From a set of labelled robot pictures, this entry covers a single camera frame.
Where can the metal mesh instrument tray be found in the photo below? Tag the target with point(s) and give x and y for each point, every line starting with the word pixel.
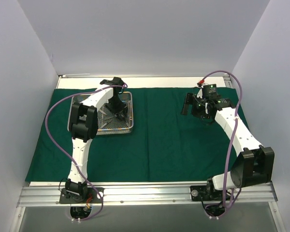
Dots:
pixel 125 128

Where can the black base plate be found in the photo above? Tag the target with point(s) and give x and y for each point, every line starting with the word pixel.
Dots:
pixel 90 196
pixel 205 193

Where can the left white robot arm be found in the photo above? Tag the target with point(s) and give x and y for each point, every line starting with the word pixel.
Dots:
pixel 78 174

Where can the aluminium front rail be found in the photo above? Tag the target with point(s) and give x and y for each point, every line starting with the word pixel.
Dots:
pixel 138 193

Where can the aluminium rail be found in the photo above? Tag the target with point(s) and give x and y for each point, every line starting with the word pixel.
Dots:
pixel 227 80
pixel 138 193

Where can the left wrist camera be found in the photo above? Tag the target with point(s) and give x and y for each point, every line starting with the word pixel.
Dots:
pixel 116 81

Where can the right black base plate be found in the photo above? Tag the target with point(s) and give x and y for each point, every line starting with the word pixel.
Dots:
pixel 205 193

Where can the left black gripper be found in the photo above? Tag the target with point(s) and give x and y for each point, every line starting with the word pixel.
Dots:
pixel 118 110

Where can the green surgical cloth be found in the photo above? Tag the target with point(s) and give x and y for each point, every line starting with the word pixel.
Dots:
pixel 162 146

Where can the silver forceps centre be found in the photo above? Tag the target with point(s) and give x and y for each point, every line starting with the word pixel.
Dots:
pixel 104 119

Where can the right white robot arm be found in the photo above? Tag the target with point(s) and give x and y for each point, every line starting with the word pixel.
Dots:
pixel 254 162

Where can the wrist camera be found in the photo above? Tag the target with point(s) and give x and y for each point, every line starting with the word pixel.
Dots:
pixel 116 81
pixel 208 92

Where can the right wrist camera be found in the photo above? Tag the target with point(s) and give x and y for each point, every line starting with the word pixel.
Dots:
pixel 208 92

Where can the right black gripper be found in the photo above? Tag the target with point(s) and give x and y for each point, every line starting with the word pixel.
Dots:
pixel 193 109

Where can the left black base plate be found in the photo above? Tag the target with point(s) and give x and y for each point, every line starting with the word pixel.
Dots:
pixel 90 196

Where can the aluminium right side rail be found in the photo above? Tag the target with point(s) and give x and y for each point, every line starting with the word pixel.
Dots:
pixel 227 80

